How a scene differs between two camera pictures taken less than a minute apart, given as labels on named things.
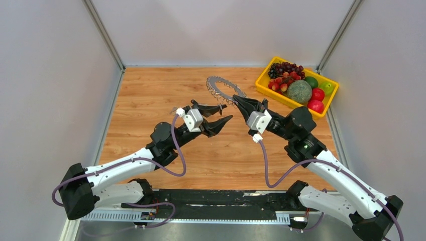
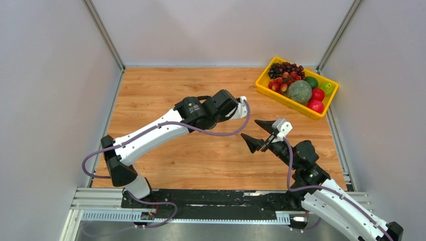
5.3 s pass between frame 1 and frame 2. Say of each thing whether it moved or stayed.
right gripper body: moved
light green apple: stayed
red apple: stayed
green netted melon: stayed
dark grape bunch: stayed
